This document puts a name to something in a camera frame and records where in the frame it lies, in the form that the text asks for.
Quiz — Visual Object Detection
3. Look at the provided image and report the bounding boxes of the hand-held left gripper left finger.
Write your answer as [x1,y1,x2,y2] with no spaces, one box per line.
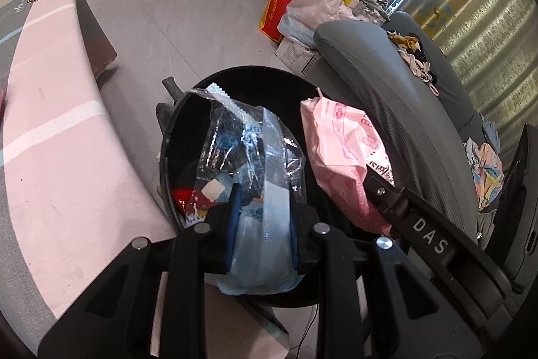
[38,182,244,359]

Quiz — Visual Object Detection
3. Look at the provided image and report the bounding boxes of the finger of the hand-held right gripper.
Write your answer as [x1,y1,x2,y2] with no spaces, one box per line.
[363,160,410,225]

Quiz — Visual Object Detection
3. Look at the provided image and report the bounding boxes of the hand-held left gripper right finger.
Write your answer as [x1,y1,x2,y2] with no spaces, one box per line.
[288,191,492,359]

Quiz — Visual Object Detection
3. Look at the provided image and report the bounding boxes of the pink tissue packet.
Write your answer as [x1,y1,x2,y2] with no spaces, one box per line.
[300,87,398,236]

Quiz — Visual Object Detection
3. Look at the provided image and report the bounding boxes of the red gold candy wrapper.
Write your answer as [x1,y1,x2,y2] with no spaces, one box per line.
[171,186,200,217]

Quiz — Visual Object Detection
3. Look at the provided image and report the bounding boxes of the blue face mask clear packet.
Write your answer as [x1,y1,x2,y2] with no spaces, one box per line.
[185,82,307,296]

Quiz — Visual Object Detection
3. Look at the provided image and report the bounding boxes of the black trash bin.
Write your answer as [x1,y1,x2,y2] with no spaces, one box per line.
[157,65,404,307]

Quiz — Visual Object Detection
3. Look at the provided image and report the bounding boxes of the colourful pastel clothes pile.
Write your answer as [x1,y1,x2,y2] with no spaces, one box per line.
[462,119,505,212]

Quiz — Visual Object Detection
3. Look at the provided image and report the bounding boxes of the grey sofa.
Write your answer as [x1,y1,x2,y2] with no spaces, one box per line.
[313,10,522,259]

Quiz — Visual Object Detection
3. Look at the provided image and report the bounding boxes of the dark and beige clothes pile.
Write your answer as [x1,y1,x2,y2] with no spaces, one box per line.
[387,29,440,97]

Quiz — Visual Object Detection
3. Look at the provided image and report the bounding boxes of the cardboard box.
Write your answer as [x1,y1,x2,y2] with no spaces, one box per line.
[275,35,324,76]

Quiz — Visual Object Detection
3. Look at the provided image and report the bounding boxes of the grey white clothes pile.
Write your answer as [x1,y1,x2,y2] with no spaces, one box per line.
[342,0,389,23]

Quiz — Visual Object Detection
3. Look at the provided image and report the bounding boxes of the white plastic shopping bag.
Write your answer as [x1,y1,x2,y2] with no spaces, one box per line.
[279,0,349,44]

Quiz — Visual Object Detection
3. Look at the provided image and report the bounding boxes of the pink grey table mat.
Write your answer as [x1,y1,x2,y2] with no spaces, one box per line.
[0,0,186,343]

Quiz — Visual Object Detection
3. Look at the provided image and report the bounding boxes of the patterned gold curtain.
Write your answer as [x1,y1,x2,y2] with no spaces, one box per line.
[328,0,538,158]

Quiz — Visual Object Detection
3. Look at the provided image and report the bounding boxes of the red gift bag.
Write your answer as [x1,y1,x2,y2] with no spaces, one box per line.
[260,0,314,44]

